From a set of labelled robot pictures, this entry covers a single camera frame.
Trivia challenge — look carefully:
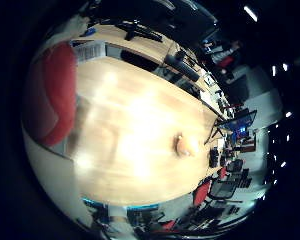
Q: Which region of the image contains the white printed paper sheet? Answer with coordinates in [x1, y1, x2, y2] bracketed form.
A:
[72, 39, 107, 63]

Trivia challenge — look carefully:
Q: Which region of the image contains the tan plush toy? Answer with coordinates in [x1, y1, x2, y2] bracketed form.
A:
[172, 132, 200, 158]

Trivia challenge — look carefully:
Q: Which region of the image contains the small blue object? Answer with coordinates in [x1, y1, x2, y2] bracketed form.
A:
[83, 27, 98, 37]

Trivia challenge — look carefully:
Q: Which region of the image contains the red office chair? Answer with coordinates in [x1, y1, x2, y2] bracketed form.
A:
[192, 180, 213, 207]

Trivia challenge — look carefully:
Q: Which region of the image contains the wooden desk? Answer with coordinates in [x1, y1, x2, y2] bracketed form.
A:
[71, 23, 221, 111]

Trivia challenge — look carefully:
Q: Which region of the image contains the black cylinder speaker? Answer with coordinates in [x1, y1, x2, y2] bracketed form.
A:
[163, 54, 202, 83]

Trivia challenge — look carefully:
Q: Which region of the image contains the black keyboard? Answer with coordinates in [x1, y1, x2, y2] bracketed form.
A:
[115, 20, 164, 43]

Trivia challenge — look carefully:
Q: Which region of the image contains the black office chair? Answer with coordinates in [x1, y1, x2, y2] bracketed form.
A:
[207, 179, 238, 202]

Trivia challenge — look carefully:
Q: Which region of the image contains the black computer monitor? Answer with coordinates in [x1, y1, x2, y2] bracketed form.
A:
[136, 0, 219, 43]

